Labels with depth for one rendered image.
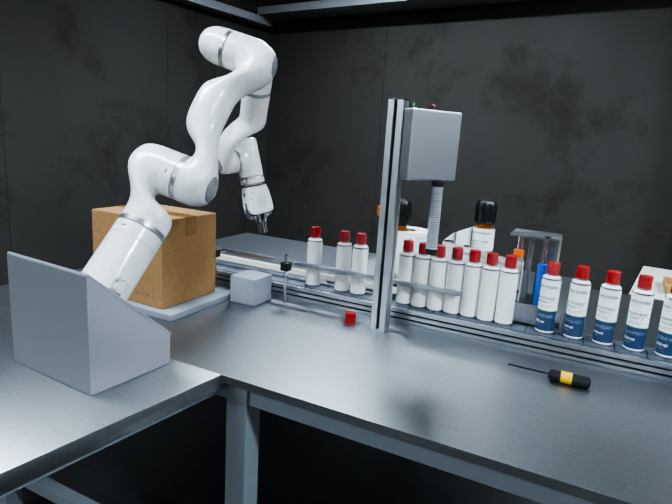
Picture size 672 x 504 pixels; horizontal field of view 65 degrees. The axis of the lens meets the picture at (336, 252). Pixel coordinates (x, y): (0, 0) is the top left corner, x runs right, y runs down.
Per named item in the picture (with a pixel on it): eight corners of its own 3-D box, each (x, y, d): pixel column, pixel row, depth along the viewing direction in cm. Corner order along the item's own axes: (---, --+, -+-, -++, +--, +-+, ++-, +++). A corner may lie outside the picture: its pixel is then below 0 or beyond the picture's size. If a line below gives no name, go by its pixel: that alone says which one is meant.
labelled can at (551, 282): (554, 330, 153) (565, 261, 149) (552, 336, 149) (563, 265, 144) (535, 326, 156) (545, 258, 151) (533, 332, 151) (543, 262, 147)
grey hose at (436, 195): (438, 253, 154) (446, 181, 150) (435, 255, 151) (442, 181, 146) (426, 251, 156) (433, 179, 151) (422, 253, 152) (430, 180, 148)
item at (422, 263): (428, 305, 169) (435, 242, 165) (423, 309, 165) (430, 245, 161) (413, 302, 172) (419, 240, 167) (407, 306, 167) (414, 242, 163)
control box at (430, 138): (455, 181, 152) (462, 112, 148) (407, 179, 144) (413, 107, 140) (433, 177, 161) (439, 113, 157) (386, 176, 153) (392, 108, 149)
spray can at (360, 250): (367, 293, 179) (372, 233, 175) (361, 296, 174) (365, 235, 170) (353, 290, 181) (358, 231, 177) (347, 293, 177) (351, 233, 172)
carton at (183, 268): (215, 291, 180) (216, 212, 174) (162, 309, 159) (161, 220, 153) (150, 276, 193) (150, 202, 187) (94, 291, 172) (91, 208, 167)
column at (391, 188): (389, 328, 161) (409, 99, 147) (383, 333, 157) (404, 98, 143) (375, 325, 163) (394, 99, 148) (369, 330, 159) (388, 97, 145)
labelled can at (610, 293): (612, 342, 147) (625, 270, 143) (612, 348, 142) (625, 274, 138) (591, 338, 149) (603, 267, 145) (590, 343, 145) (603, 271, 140)
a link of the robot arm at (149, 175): (155, 229, 125) (203, 152, 135) (86, 201, 127) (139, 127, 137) (167, 250, 136) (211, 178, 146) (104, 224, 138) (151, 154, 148)
